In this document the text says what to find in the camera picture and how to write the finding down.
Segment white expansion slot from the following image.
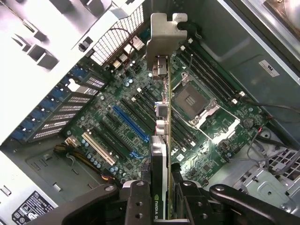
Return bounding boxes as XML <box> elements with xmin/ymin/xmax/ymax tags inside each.
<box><xmin>81</xmin><ymin>131</ymin><xmax>117</xmax><ymax>166</ymax></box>

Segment perforated metal drive cage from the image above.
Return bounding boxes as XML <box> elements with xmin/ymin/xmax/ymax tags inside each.
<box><xmin>231</xmin><ymin>140</ymin><xmax>300</xmax><ymax>213</ymax></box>

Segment blue expansion slot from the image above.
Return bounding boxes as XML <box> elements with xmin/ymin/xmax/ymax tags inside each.
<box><xmin>112</xmin><ymin>105</ymin><xmax>150</xmax><ymax>143</ymax></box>

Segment short black expansion slot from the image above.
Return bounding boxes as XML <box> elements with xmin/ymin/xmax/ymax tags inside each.
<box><xmin>105</xmin><ymin>112</ymin><xmax>118</xmax><ymax>125</ymax></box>

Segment metal socket cover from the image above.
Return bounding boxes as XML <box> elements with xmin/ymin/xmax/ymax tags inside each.
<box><xmin>189</xmin><ymin>102</ymin><xmax>241</xmax><ymax>142</ymax></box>

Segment CPU socket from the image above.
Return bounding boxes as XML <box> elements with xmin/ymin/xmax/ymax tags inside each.
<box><xmin>172</xmin><ymin>82</ymin><xmax>218</xmax><ymax>123</ymax></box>

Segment green motherboard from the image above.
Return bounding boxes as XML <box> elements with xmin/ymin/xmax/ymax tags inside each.
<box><xmin>62</xmin><ymin>28</ymin><xmax>270</xmax><ymax>195</ymax></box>

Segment black RAM slot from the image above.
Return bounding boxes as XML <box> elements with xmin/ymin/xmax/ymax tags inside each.
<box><xmin>180</xmin><ymin>45</ymin><xmax>238</xmax><ymax>105</ymax></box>
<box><xmin>184</xmin><ymin>42</ymin><xmax>241</xmax><ymax>101</ymax></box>
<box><xmin>177</xmin><ymin>49</ymin><xmax>234</xmax><ymax>108</ymax></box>
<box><xmin>187</xmin><ymin>38</ymin><xmax>246</xmax><ymax>98</ymax></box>

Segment blue card retention latch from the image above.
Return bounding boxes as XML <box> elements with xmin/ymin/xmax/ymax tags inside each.
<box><xmin>11</xmin><ymin>130</ymin><xmax>27</xmax><ymax>142</ymax></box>
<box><xmin>70</xmin><ymin>65</ymin><xmax>89</xmax><ymax>82</ymax></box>
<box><xmin>43</xmin><ymin>97</ymin><xmax>60</xmax><ymax>111</ymax></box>
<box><xmin>21</xmin><ymin>119</ymin><xmax>36</xmax><ymax>132</ymax></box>
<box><xmin>55</xmin><ymin>84</ymin><xmax>71</xmax><ymax>99</ymax></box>
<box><xmin>31</xmin><ymin>109</ymin><xmax>48</xmax><ymax>121</ymax></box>

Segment open black PC case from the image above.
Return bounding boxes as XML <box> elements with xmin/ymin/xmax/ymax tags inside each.
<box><xmin>0</xmin><ymin>0</ymin><xmax>300</xmax><ymax>225</ymax></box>

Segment yellow black power cable bundle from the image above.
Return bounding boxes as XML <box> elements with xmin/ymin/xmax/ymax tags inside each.
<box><xmin>53</xmin><ymin>136</ymin><xmax>116</xmax><ymax>186</ymax></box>

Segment white case wall sticker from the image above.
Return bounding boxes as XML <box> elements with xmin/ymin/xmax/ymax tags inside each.
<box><xmin>258</xmin><ymin>59</ymin><xmax>281</xmax><ymax>77</ymax></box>

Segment red black twisted wire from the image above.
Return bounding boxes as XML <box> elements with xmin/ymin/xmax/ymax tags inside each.
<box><xmin>108</xmin><ymin>27</ymin><xmax>142</xmax><ymax>69</ymax></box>

